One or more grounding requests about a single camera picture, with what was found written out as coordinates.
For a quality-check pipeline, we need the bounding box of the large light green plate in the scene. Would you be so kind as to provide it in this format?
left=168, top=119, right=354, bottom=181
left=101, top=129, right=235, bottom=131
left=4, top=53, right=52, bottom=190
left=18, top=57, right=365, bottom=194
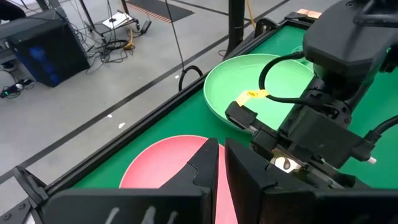
left=203, top=53, right=315, bottom=132

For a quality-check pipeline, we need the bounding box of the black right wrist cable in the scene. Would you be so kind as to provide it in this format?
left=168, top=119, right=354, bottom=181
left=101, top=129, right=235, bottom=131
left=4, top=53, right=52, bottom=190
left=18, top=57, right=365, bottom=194
left=258, top=50, right=315, bottom=105

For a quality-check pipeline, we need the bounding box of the salmon pink plastic plate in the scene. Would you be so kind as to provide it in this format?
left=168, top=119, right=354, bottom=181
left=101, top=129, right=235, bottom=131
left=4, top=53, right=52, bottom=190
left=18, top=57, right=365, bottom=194
left=119, top=134, right=239, bottom=224

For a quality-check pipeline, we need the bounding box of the black computer tower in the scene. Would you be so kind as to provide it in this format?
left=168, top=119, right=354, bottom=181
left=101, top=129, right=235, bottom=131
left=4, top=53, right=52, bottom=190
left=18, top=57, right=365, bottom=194
left=8, top=9, right=91, bottom=88

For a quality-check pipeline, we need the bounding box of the black hanging cable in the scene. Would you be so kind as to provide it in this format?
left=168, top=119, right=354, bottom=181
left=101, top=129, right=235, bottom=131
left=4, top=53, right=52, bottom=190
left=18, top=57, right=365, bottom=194
left=164, top=0, right=204, bottom=92

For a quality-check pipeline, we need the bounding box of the black frame corner handle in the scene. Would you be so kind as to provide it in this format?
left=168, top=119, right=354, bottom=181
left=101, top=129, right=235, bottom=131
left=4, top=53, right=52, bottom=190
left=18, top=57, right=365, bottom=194
left=254, top=17, right=280, bottom=39
left=12, top=166, right=49, bottom=207

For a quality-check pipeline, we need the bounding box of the black camera usb cable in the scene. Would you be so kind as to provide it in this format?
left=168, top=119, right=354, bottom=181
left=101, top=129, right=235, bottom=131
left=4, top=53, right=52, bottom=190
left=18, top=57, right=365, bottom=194
left=363, top=114, right=398, bottom=165

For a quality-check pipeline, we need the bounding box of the black power strip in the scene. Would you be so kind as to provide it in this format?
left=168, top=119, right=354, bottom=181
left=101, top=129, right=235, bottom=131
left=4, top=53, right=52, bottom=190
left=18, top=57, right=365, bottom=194
left=0, top=78, right=34, bottom=100

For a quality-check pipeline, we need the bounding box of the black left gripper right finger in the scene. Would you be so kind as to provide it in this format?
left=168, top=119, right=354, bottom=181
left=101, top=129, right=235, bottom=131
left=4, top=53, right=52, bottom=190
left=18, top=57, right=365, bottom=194
left=224, top=138, right=315, bottom=224

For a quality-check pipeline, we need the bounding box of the yellow hanging cable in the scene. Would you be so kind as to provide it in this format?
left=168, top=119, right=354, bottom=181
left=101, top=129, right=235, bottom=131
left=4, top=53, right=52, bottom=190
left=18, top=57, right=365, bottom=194
left=246, top=0, right=256, bottom=30

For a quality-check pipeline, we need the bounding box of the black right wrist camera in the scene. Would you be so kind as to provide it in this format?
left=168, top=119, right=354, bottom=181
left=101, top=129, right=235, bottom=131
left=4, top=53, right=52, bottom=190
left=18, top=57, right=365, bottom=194
left=278, top=105, right=376, bottom=169

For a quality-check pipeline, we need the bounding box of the black mat with striped edge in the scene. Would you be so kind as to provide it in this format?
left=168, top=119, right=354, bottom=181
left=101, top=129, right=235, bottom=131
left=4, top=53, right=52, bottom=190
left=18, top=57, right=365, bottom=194
left=126, top=0, right=195, bottom=24

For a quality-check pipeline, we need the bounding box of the black camera stand pole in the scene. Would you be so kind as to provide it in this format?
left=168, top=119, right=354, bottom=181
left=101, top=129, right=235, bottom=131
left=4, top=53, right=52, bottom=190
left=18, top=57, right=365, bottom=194
left=228, top=0, right=247, bottom=58

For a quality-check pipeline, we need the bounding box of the black wheeled stand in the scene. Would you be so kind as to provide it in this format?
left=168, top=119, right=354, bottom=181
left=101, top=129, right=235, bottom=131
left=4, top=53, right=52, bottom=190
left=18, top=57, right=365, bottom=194
left=77, top=0, right=141, bottom=37

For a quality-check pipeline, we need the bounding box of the white paper sheet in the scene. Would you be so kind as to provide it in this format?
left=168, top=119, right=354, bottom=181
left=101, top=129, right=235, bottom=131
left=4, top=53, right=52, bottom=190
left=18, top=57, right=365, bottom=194
left=102, top=11, right=131, bottom=30

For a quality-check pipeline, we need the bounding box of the black coiled floor cable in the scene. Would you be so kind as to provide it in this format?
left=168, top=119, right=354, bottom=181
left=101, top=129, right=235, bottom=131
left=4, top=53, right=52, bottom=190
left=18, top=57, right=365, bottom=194
left=104, top=37, right=130, bottom=54

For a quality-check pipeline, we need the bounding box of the yellow tape tag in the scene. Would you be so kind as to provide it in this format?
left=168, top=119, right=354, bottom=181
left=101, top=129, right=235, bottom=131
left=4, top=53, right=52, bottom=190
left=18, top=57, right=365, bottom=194
left=235, top=89, right=270, bottom=106

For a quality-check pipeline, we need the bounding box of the black power adapter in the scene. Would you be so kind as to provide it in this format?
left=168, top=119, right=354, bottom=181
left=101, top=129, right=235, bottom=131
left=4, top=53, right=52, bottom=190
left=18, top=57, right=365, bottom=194
left=140, top=19, right=153, bottom=35

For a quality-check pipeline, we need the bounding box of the right wooden side board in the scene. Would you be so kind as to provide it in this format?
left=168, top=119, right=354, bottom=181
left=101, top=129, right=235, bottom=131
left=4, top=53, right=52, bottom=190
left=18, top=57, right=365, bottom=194
left=297, top=8, right=323, bottom=19

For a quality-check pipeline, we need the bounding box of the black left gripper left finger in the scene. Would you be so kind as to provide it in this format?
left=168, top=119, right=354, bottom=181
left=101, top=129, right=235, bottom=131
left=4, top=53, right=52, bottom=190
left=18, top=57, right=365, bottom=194
left=160, top=138, right=220, bottom=224

